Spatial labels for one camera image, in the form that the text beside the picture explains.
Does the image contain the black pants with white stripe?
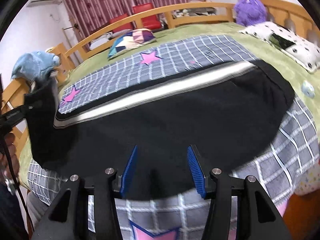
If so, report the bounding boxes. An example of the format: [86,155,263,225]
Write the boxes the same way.
[24,60,295,200]

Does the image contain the person's left hand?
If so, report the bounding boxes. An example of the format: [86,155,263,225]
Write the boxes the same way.
[1,133,20,179]

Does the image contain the light blue towel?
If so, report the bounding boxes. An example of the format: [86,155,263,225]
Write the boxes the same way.
[11,51,60,82]

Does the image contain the white patterned bin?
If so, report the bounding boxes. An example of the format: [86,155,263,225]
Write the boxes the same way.
[295,163,320,196]

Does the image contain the grey checked blanket with stars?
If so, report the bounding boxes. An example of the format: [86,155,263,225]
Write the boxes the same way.
[28,35,319,239]

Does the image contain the small round light-blue toy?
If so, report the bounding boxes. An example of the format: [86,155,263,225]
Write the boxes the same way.
[301,80,315,99]

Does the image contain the green bed sheet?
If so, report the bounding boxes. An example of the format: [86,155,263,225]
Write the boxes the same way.
[19,23,319,190]

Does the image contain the colourful geometric pillow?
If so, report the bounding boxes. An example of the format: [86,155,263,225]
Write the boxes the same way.
[107,28,156,59]

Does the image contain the left red chair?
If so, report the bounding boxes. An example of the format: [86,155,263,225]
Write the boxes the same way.
[108,13,135,34]

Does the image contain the white black-dotted pillow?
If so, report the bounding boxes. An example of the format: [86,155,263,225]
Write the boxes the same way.
[239,22,320,73]

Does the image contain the purple plush toy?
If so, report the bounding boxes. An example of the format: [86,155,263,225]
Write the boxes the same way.
[233,0,267,27]

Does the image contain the black cable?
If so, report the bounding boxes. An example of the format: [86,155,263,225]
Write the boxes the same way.
[0,134,34,233]

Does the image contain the wooden bed frame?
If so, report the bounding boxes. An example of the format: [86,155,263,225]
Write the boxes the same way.
[1,0,319,158]

